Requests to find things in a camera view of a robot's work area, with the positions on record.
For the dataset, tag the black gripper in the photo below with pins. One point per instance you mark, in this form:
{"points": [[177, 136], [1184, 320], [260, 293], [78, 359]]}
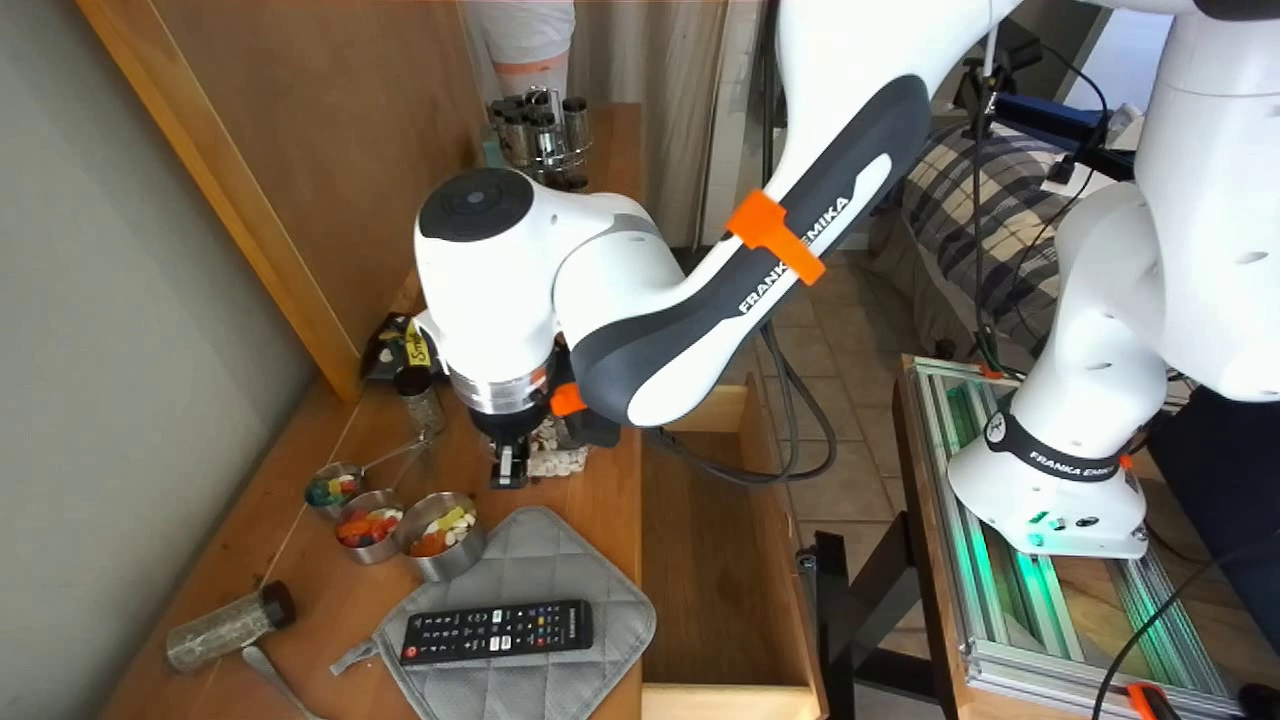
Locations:
{"points": [[510, 428]]}

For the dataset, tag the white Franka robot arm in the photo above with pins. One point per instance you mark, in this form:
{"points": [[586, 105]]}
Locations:
{"points": [[505, 281]]}

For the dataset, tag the open wooden drawer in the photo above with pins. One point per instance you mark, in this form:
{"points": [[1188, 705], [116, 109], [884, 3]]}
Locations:
{"points": [[704, 584]]}

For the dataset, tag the white pumpkin seeds pile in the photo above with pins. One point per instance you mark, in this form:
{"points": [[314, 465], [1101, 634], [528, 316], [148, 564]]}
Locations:
{"points": [[552, 462]]}

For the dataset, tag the grey quilted pot holder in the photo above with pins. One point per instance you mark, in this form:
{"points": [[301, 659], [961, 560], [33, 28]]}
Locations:
{"points": [[562, 560]]}

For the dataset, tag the small clear glass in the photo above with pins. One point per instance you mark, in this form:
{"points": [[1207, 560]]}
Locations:
{"points": [[424, 414]]}

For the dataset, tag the medium metal measuring cup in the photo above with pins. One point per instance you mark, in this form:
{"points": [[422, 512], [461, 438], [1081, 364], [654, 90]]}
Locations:
{"points": [[366, 531]]}

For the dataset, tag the black remote control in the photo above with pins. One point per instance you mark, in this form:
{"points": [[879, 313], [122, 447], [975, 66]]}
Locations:
{"points": [[494, 634]]}

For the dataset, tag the black yellow toy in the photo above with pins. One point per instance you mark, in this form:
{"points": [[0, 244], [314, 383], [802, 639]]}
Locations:
{"points": [[395, 352]]}

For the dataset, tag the small metal measuring cup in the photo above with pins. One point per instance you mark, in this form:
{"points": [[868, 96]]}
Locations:
{"points": [[333, 490]]}

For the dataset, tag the metal knife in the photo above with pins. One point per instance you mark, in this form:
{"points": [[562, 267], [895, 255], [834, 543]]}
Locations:
{"points": [[266, 675]]}

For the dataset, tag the glass shaker jar black lid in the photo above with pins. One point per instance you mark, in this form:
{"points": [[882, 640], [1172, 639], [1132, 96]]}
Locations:
{"points": [[227, 630]]}

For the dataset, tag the black metal stand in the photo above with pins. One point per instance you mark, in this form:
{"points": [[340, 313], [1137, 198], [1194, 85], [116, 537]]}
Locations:
{"points": [[834, 615]]}

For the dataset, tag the beige curtain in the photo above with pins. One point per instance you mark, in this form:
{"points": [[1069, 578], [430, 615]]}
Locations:
{"points": [[665, 81]]}

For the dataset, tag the white paper roll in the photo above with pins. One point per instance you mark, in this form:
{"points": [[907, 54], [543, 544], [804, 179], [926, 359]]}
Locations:
{"points": [[524, 45]]}

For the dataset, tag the plaid cushion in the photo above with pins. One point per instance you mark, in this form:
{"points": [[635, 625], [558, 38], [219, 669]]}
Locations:
{"points": [[984, 225]]}

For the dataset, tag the wooden wall panel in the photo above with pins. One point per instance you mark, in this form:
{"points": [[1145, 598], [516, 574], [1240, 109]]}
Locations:
{"points": [[307, 122]]}

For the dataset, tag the aluminium base frame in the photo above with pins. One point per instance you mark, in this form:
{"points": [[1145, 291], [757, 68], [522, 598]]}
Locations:
{"points": [[1067, 615]]}

